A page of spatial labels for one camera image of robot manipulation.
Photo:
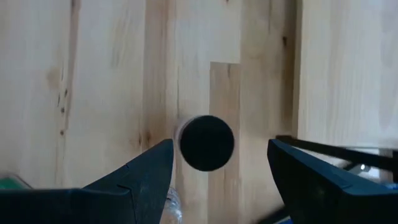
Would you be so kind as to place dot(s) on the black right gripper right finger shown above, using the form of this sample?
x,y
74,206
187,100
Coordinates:
x,y
326,199

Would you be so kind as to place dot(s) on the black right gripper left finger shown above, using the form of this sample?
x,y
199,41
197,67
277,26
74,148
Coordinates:
x,y
93,202

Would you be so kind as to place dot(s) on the purple-label jar black lid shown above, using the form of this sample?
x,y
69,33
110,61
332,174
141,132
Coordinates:
x,y
206,143

